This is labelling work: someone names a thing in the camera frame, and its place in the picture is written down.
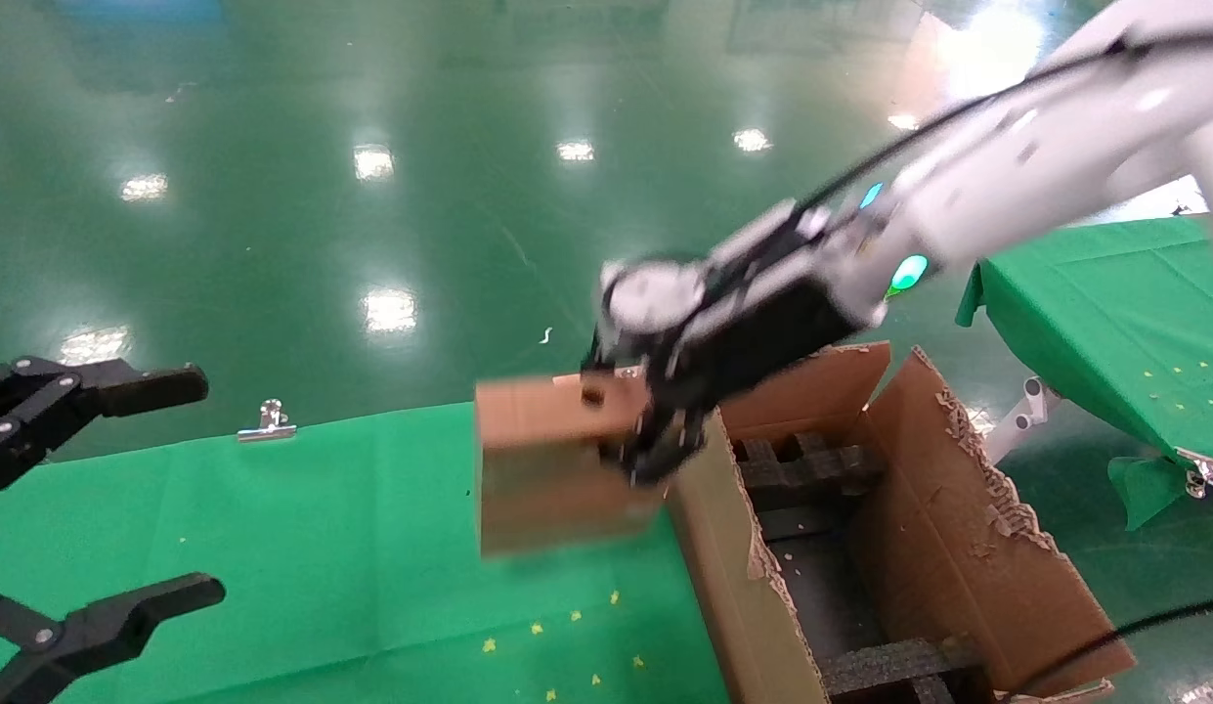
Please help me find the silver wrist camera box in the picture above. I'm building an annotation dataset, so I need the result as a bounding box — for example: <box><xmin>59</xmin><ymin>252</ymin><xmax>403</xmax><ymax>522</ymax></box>
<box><xmin>601</xmin><ymin>259</ymin><xmax>710</xmax><ymax>338</ymax></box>

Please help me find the small brown cardboard box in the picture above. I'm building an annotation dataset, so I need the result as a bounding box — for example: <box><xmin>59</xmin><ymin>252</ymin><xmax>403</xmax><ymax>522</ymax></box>
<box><xmin>474</xmin><ymin>372</ymin><xmax>668</xmax><ymax>560</ymax></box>

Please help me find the small green table cloth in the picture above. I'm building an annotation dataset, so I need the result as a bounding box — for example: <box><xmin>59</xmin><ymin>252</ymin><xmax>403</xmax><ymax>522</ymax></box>
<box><xmin>955</xmin><ymin>213</ymin><xmax>1213</xmax><ymax>529</ymax></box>

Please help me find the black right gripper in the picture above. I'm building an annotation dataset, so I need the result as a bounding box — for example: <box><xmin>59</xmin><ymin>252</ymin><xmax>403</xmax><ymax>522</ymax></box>
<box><xmin>580</xmin><ymin>254</ymin><xmax>858</xmax><ymax>488</ymax></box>

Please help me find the white metal table leg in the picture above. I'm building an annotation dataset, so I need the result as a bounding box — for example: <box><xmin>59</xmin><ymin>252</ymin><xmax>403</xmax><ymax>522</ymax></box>
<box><xmin>982</xmin><ymin>376</ymin><xmax>1064</xmax><ymax>465</ymax></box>

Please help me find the large green table cloth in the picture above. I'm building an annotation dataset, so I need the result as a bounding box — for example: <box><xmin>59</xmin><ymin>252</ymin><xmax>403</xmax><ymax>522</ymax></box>
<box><xmin>0</xmin><ymin>401</ymin><xmax>734</xmax><ymax>704</ymax></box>

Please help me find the thin black cable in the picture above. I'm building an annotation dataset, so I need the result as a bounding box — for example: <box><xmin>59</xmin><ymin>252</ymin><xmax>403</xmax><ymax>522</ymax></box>
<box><xmin>1017</xmin><ymin>598</ymin><xmax>1213</xmax><ymax>697</ymax></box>

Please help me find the grey camera mounting bracket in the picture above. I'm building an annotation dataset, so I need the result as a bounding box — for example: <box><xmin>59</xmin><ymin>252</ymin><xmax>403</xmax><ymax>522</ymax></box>
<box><xmin>709</xmin><ymin>198</ymin><xmax>832</xmax><ymax>285</ymax></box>

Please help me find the large open cardboard carton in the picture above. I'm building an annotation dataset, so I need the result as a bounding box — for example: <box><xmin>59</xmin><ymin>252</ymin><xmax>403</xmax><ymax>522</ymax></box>
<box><xmin>665</xmin><ymin>340</ymin><xmax>1140</xmax><ymax>704</ymax></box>

